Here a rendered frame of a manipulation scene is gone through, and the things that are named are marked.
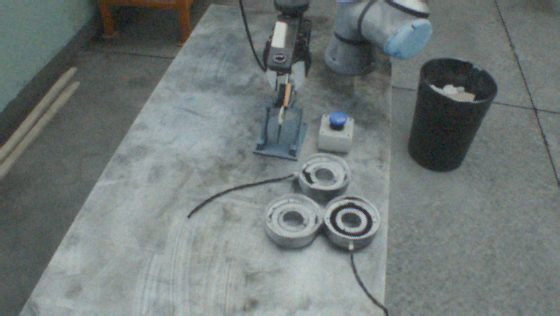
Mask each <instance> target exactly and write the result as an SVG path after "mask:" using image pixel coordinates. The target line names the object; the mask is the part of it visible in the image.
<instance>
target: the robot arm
mask: <svg viewBox="0 0 560 316"><path fill-rule="evenodd" d="M310 1H311V0H273V6H274V8H275V9H276V10H278V11H280V12H282V14H281V15H277V17H276V22H275V24H274V26H273V27H272V30H273V33H271V34H270V35H269V38H270V39H271V41H269V40H267V41H266V47H265V49H264V51H263V63H264V67H265V72H266V74H267V78H268V81H269V83H270V85H271V87H272V89H273V91H274V92H276V90H277V86H278V81H277V79H278V76H279V73H286V74H288V73H290V72H291V68H292V71H293V73H294V74H295V79H294V84H295V88H294V92H295V95H298V94H299V93H300V92H301V91H302V89H303V86H304V84H305V81H306V78H307V75H308V72H309V69H310V66H311V63H312V54H311V52H310V51H309V48H310V47H309V46H308V45H309V43H310V38H311V26H312V19H307V18H304V12H305V11H307V10H308V9H309V8H310ZM336 1H337V2H336V4H337V10H336V17H335V26H334V34H333V36H332V38H331V40H330V42H329V44H328V46H327V48H326V50H325V56H324V61H325V64H326V65H327V66H328V67H329V68H330V69H331V70H333V71H335V72H337V73H340V74H343V75H349V76H362V75H366V74H369V73H371V72H373V71H374V70H375V69H376V68H377V66H378V62H379V54H378V48H380V49H381V50H383V51H384V52H385V53H386V54H387V55H390V56H392V57H393V58H395V59H398V60H406V59H409V58H411V57H413V56H416V55H417V54H418V53H419V52H420V51H421V50H422V49H423V48H424V47H425V45H426V44H427V42H428V41H429V38H430V36H431V33H432V30H431V29H432V25H431V23H430V22H429V21H427V20H428V17H429V15H430V14H429V13H430V9H429V6H428V1H429V0H336ZM306 21H308V22H309V23H305V22H306ZM307 36H308V38H307ZM306 42H307V46H306ZM377 47H378V48H377ZM296 59H297V60H296ZM295 60H296V61H295ZM293 61H294V62H293ZM292 63H293V65H292Z"/></svg>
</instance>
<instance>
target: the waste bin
mask: <svg viewBox="0 0 560 316"><path fill-rule="evenodd" d="M431 85H432V86H434V87H435V88H438V89H441V90H442V89H443V88H444V87H445V86H446V85H449V86H451V85H452V87H453V88H459V87H462V88H464V91H465V93H468V94H471V95H475V97H474V99H473V102H469V101H466V100H459V99H454V98H452V97H449V96H446V95H444V94H442V93H440V92H438V91H436V90H435V89H434V88H433V87H432V86H431ZM496 93H497V84H496V82H495V81H494V79H493V78H492V75H491V74H490V73H489V72H488V71H486V70H485V69H483V68H482V67H480V66H479V65H477V64H475V63H472V62H469V61H466V60H463V59H457V58H451V57H438V58H434V59H431V60H429V61H427V62H425V63H423V65H422V67H421V70H420V78H419V82H418V87H417V94H416V101H417V102H416V107H415V111H414V116H413V121H412V127H411V132H410V137H409V142H408V151H409V153H410V155H411V156H412V158H413V159H414V160H415V161H416V162H418V163H419V164H421V165H422V166H424V167H426V168H428V169H431V170H435V171H450V170H454V169H456V168H458V167H459V166H461V164H462V161H463V159H464V157H465V155H466V154H467V152H468V150H469V148H470V147H471V145H472V143H473V141H474V137H475V135H476V133H477V131H478V130H479V128H480V126H481V124H482V122H483V121H482V120H483V118H484V117H485V115H486V113H487V112H488V111H489V109H490V105H491V103H492V101H493V100H494V98H495V97H496V95H497V94H496Z"/></svg>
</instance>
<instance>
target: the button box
mask: <svg viewBox="0 0 560 316"><path fill-rule="evenodd" d="M353 123H354V119H350V118H347V123H346V124H344V125H340V126H339V127H337V126H335V125H334V124H332V123H331V122H330V121H329V115H323V120H322V125H321V130H320V136H319V145H318V149H321V150H328V151H335V152H341V153H348V154H349V150H350V145H351V139H352V131H353Z"/></svg>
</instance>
